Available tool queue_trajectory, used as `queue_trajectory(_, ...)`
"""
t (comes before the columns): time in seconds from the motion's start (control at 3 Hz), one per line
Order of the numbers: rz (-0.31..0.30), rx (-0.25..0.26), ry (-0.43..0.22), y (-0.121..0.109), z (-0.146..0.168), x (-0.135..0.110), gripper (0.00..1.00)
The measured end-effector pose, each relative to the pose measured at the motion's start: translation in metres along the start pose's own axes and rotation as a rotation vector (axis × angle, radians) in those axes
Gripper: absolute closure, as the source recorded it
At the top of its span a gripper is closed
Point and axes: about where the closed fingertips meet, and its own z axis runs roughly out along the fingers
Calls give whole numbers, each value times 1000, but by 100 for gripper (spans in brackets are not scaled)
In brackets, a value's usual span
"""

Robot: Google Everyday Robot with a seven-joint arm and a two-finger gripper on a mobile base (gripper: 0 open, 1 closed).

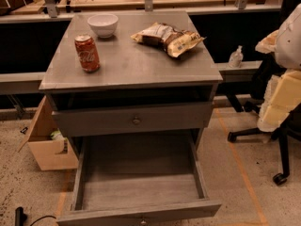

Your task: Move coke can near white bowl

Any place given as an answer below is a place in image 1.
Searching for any black office chair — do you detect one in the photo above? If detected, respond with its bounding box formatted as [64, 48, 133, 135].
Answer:
[227, 0, 301, 186]

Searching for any grey drawer cabinet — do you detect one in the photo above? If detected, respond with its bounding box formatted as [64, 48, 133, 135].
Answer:
[39, 9, 224, 226]

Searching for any open bottom drawer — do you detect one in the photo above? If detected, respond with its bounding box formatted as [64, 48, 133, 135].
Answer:
[57, 131, 221, 226]

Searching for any red coke can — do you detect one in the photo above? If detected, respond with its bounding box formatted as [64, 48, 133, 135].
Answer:
[74, 34, 100, 73]

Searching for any chip bag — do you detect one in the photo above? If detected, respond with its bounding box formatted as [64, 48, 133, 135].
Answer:
[131, 23, 204, 58]

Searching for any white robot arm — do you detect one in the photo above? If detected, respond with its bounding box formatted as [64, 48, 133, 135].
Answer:
[255, 4, 301, 132]

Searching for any closed middle drawer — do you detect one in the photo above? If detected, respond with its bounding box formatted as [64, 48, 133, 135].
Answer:
[53, 103, 213, 137]

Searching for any hand sanitizer bottle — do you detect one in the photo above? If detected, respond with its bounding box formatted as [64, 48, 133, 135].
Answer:
[229, 45, 244, 68]

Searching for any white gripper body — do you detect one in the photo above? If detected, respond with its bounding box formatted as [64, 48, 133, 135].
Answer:
[257, 70, 301, 132]

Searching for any cardboard box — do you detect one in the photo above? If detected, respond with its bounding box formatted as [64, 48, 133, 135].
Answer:
[18, 97, 78, 170]

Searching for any white bowl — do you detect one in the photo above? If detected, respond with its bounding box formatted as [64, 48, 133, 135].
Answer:
[87, 14, 119, 38]

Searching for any black cable on floor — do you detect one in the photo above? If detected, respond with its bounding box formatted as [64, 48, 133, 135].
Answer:
[14, 206, 57, 226]

